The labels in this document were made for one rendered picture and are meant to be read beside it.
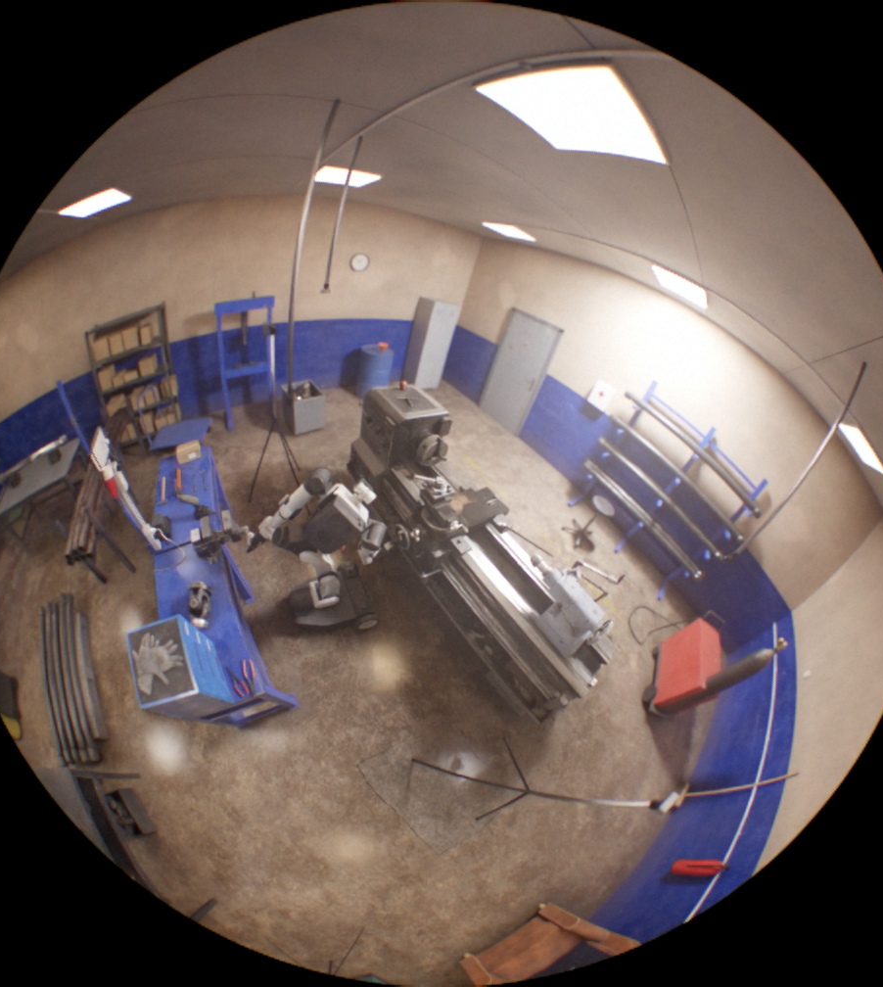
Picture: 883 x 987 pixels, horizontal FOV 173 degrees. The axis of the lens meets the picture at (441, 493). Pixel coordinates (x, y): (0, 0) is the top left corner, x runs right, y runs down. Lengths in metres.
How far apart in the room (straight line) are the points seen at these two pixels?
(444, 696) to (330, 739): 0.97
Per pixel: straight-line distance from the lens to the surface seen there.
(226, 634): 1.79
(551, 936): 3.18
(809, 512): 4.85
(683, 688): 3.42
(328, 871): 2.80
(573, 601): 1.83
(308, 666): 2.51
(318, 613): 2.45
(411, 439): 2.39
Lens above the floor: 2.44
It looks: 42 degrees down
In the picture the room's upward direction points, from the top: 19 degrees clockwise
